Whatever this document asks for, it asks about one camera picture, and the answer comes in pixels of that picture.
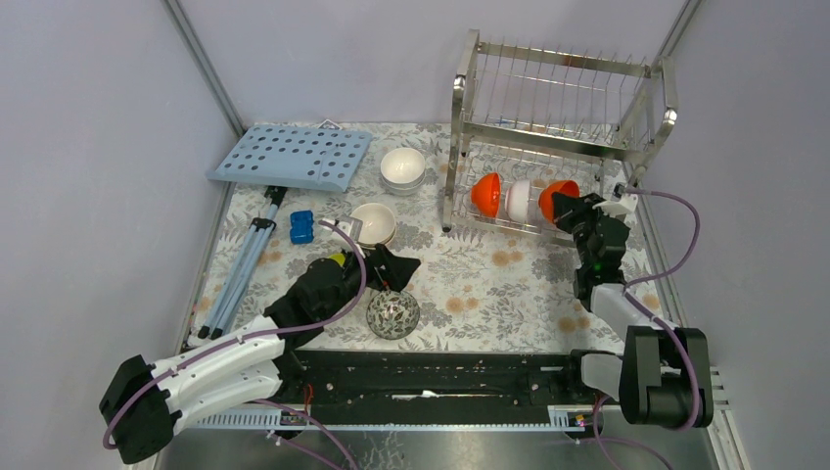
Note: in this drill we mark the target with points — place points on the floral table mat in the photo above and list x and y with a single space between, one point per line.
478 290

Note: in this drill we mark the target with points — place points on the blue perforated tray stand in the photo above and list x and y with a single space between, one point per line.
279 158

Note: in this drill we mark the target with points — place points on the white pink bowl in rack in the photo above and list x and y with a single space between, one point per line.
517 201

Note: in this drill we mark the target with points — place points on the stainless steel dish rack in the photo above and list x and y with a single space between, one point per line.
541 113

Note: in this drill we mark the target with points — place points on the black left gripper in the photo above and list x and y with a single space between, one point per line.
395 272

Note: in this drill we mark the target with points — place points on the white bowl front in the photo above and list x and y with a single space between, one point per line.
403 189

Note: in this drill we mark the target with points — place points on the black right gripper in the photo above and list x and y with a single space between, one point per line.
568 209

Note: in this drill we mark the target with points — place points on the white slotted cable duct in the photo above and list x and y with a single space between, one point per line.
273 419

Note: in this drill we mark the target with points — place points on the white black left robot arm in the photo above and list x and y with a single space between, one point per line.
147 404

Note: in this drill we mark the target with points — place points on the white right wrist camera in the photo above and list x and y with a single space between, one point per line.
622 203

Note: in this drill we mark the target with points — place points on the blue toy block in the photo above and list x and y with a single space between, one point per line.
302 227

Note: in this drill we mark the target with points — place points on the leopard pattern bowl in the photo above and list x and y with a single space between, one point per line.
393 315

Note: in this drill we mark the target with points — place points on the lime green bowl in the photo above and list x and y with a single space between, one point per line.
339 258

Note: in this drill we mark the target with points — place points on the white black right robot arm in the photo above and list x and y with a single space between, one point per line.
663 376

